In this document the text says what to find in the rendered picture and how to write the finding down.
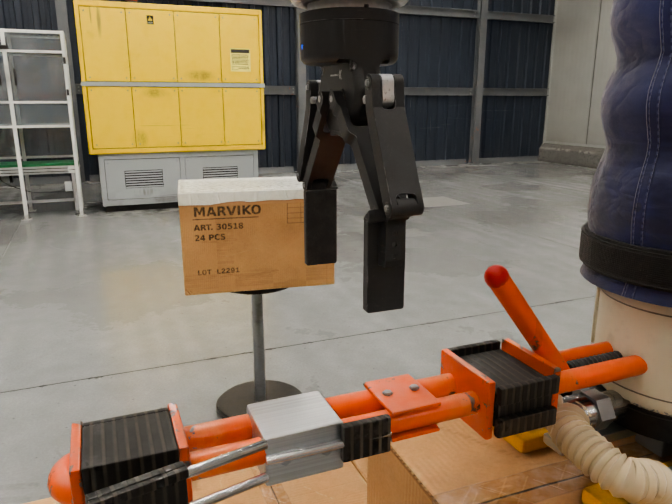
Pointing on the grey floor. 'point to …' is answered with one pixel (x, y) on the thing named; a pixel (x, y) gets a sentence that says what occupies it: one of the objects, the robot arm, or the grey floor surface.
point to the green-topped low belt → (41, 173)
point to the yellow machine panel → (169, 96)
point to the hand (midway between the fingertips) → (348, 270)
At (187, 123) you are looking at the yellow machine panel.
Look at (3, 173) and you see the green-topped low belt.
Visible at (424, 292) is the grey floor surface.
